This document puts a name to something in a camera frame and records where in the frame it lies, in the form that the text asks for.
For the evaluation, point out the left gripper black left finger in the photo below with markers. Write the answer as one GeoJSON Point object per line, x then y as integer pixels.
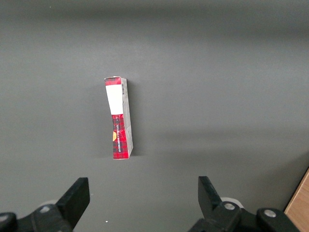
{"type": "Point", "coordinates": [70, 205]}

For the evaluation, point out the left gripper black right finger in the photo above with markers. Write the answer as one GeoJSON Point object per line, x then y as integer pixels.
{"type": "Point", "coordinates": [212, 205]}

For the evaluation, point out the wooden two-drawer cabinet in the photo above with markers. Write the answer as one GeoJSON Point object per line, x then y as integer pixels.
{"type": "Point", "coordinates": [301, 205]}

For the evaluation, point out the red plaid cardboard box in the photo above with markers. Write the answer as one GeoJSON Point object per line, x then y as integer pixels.
{"type": "Point", "coordinates": [119, 120]}

